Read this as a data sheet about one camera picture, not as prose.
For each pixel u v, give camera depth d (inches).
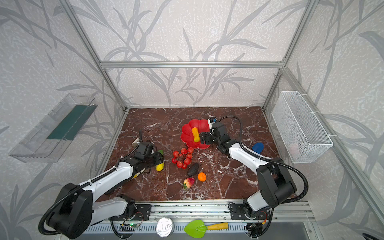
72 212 15.8
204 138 30.5
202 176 32.4
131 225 27.8
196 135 39.2
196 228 26.7
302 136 24.4
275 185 17.1
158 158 31.0
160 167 32.6
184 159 33.8
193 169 33.2
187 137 39.8
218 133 26.8
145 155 26.9
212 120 30.6
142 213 28.5
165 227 25.7
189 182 31.5
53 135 25.6
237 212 28.9
